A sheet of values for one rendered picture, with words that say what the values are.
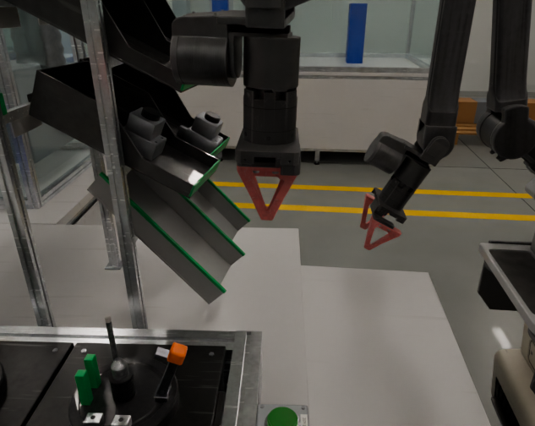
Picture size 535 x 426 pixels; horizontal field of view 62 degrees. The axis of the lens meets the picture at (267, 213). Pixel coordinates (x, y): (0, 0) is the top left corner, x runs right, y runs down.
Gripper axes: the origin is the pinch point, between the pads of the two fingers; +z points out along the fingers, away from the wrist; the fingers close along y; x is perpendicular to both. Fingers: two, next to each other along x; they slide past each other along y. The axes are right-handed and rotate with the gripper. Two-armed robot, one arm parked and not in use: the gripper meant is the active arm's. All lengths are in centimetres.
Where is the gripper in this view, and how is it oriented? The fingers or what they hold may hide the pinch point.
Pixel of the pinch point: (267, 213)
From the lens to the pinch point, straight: 52.6
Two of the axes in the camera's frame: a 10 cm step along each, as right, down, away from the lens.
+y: -0.4, 4.3, -9.0
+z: -0.3, 9.0, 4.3
